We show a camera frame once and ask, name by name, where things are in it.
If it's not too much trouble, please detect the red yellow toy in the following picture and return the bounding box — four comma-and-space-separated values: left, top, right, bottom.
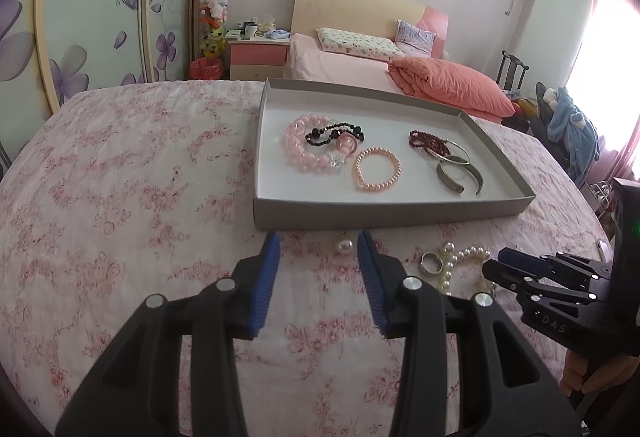
510, 97, 538, 118

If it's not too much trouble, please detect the silver ring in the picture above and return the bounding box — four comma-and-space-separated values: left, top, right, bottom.
419, 251, 445, 276

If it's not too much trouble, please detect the large pink bead bracelet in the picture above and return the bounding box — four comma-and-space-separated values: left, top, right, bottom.
282, 113, 358, 175

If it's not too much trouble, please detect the plain pink bed sheet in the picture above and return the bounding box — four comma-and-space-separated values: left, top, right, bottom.
282, 32, 506, 124

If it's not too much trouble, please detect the wide silver cuff bracelet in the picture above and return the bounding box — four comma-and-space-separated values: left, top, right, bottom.
436, 156, 485, 196

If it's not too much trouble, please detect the pink nightstand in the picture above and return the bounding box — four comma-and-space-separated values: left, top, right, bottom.
227, 34, 292, 80

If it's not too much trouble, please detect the person's right hand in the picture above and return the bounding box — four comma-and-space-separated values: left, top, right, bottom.
559, 349, 632, 398

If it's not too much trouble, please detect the small lilac pillow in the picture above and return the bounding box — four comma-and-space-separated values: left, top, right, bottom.
394, 20, 437, 55

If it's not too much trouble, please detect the clear tube of plush toys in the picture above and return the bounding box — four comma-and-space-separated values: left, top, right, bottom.
197, 0, 237, 60

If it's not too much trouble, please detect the thin silver bangle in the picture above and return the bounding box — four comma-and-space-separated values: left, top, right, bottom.
432, 140, 472, 166

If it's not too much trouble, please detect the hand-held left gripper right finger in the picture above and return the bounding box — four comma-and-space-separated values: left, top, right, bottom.
356, 229, 583, 437

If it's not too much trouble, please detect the dark red bead bracelet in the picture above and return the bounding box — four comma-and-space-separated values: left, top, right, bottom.
408, 130, 453, 157

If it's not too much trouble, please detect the white pearl bracelet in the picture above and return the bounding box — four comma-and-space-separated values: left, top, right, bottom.
436, 241, 498, 300

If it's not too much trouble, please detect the floral white pillow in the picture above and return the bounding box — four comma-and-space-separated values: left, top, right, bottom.
316, 27, 405, 63

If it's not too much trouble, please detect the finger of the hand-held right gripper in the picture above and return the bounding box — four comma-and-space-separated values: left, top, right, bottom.
482, 260, 597, 304
497, 247, 609, 280

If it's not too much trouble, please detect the pink pearl bracelet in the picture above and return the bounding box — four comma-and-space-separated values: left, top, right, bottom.
352, 147, 402, 192

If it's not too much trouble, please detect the beige pink headboard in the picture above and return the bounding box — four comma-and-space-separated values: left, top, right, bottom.
290, 0, 449, 60

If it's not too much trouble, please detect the red waste bin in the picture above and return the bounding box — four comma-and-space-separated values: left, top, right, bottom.
189, 57, 224, 80

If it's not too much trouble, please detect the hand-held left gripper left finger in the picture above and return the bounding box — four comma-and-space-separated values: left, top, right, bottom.
55, 231, 282, 437

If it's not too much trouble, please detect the blue fleece garment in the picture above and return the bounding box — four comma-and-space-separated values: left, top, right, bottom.
546, 87, 601, 185

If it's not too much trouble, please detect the dark wooden chair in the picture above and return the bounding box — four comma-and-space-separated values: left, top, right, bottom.
496, 50, 530, 93

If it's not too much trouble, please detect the black bead bracelet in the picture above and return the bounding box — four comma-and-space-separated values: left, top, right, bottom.
305, 121, 366, 148

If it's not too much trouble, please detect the salmon duvet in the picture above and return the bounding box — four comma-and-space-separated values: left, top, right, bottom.
387, 56, 517, 118

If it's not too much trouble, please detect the grey cardboard tray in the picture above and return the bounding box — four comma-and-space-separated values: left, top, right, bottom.
252, 77, 537, 231

